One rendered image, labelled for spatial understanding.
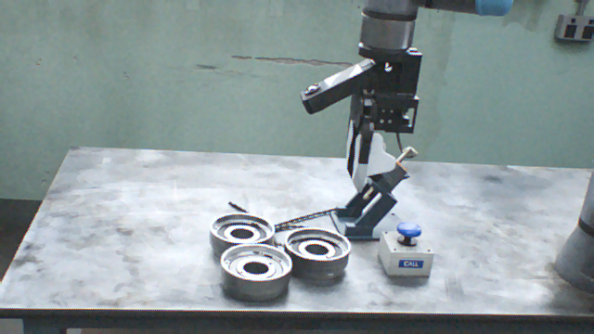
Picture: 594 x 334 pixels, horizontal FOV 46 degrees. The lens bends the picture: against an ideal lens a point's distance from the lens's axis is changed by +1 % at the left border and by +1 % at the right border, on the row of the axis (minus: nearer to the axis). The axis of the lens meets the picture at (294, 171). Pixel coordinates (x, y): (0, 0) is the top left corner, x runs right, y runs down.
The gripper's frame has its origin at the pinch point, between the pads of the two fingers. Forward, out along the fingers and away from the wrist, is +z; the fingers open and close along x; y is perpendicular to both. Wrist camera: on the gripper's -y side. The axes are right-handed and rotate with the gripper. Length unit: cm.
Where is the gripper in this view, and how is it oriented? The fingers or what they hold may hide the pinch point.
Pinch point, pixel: (352, 177)
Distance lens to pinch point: 104.3
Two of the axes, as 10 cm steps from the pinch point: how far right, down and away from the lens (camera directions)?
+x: -1.1, -3.9, 9.1
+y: 9.9, 0.4, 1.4
